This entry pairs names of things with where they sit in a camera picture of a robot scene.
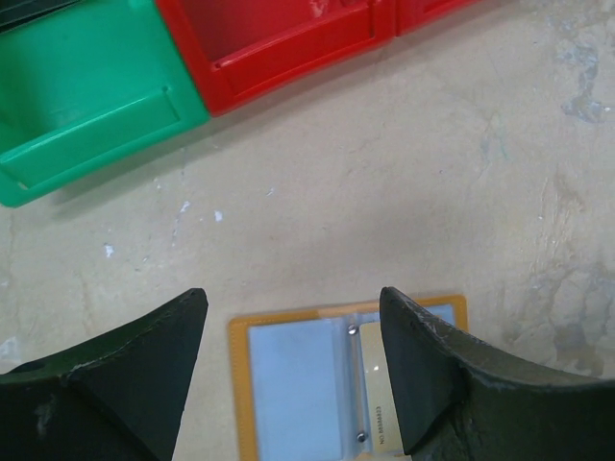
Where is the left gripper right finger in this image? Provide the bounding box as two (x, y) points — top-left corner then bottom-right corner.
(380, 287), (614, 460)

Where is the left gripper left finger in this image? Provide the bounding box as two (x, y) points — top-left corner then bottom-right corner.
(1, 288), (208, 460)

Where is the gold card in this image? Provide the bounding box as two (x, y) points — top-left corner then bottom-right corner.
(359, 322), (403, 455)

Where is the green plastic bin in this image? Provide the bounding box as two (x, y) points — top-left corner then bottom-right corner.
(1, 1), (209, 207)

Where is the red bin with silver card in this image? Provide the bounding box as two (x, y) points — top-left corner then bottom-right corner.
(157, 0), (395, 115)

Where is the red bin with gold card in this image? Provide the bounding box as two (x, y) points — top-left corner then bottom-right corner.
(392, 0), (510, 37)

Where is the black card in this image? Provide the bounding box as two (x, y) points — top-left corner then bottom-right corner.
(0, 0), (76, 33)

